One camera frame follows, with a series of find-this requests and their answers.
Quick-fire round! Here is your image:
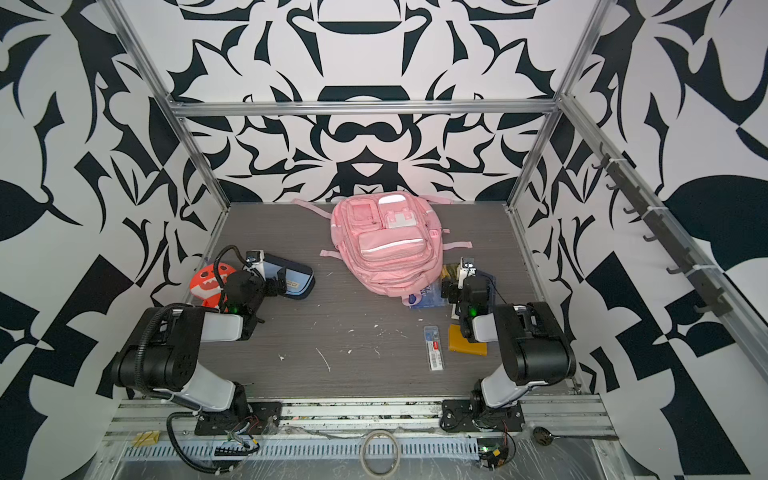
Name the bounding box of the blue animal farm book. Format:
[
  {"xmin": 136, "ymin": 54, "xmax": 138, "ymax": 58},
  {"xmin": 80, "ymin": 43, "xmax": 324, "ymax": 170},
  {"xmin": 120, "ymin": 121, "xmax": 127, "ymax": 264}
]
[{"xmin": 403, "ymin": 285, "xmax": 449, "ymax": 309}]

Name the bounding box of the pink student backpack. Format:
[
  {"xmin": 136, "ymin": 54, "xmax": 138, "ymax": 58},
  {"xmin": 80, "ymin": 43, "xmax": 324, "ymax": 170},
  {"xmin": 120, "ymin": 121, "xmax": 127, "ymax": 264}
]
[{"xmin": 292, "ymin": 192, "xmax": 473, "ymax": 306}]

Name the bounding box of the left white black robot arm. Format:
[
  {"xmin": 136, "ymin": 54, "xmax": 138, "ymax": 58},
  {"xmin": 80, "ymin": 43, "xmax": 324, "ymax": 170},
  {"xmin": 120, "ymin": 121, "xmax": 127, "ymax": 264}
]
[{"xmin": 111, "ymin": 264, "xmax": 288, "ymax": 419}]

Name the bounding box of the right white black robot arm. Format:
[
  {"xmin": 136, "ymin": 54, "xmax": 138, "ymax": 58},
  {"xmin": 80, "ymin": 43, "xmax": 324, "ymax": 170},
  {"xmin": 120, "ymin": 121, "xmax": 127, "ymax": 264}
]
[{"xmin": 441, "ymin": 274, "xmax": 576, "ymax": 415}]

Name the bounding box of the red monster plush toy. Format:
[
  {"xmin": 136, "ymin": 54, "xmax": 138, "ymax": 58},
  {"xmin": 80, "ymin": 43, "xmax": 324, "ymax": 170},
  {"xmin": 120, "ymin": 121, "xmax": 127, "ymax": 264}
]
[{"xmin": 189, "ymin": 263, "xmax": 237, "ymax": 309}]

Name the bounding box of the blue pencil case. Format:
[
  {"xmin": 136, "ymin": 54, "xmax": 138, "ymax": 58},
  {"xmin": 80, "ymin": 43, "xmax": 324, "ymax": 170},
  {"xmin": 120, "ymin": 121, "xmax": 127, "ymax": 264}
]
[{"xmin": 263, "ymin": 253, "xmax": 315, "ymax": 300}]

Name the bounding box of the clear pen refill box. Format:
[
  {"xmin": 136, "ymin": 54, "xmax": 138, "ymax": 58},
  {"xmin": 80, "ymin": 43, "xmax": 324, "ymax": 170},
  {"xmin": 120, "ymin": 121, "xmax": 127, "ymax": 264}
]
[{"xmin": 424, "ymin": 326, "xmax": 444, "ymax": 371}]

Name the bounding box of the roll of clear tape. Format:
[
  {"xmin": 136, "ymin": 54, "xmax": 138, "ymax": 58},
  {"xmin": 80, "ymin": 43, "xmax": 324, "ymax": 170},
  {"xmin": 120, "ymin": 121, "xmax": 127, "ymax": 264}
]
[{"xmin": 358, "ymin": 430, "xmax": 401, "ymax": 479}]

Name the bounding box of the yellow tape piece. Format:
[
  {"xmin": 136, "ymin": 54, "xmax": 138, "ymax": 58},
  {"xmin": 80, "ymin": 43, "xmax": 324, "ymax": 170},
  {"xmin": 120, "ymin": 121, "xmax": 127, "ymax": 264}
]
[{"xmin": 131, "ymin": 430, "xmax": 161, "ymax": 448}]

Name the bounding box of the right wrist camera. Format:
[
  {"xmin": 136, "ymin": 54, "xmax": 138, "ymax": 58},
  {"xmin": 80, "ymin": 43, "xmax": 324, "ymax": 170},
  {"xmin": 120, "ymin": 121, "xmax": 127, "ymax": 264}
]
[{"xmin": 457, "ymin": 257, "xmax": 476, "ymax": 289}]

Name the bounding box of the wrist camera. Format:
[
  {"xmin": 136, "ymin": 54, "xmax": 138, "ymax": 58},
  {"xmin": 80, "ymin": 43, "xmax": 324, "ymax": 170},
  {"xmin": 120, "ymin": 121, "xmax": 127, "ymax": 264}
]
[
  {"xmin": 245, "ymin": 250, "xmax": 265, "ymax": 274},
  {"xmin": 457, "ymin": 257, "xmax": 476, "ymax": 289}
]

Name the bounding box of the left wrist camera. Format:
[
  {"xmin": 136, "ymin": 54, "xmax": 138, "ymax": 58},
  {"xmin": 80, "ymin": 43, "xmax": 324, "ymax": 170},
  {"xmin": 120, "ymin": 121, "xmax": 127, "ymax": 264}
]
[{"xmin": 245, "ymin": 250, "xmax": 265, "ymax": 274}]

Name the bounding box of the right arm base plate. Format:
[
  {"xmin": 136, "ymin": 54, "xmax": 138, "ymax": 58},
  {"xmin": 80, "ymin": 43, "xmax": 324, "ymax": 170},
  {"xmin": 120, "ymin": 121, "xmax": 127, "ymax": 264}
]
[{"xmin": 439, "ymin": 399, "xmax": 526, "ymax": 433}]

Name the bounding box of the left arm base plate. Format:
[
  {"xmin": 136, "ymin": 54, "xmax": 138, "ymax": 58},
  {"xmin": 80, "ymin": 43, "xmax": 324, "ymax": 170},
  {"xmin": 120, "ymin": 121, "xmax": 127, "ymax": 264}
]
[{"xmin": 194, "ymin": 401, "xmax": 283, "ymax": 436}]

